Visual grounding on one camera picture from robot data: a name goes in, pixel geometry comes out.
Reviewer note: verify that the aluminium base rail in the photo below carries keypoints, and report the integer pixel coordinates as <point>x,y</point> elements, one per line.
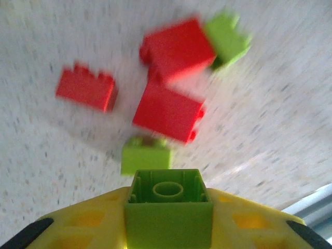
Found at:
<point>316,207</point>

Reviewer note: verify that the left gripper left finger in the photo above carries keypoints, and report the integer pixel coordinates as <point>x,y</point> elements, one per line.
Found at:
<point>85,223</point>

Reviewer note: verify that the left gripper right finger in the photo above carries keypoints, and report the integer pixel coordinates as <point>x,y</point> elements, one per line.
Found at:
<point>249,223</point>

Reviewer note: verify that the red lego brick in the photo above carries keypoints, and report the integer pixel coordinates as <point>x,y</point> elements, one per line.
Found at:
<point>166,111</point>
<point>85,89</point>
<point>179,49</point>

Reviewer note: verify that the green lego brick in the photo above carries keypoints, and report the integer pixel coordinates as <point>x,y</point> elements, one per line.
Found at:
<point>228,39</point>
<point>145,159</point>
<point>168,223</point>

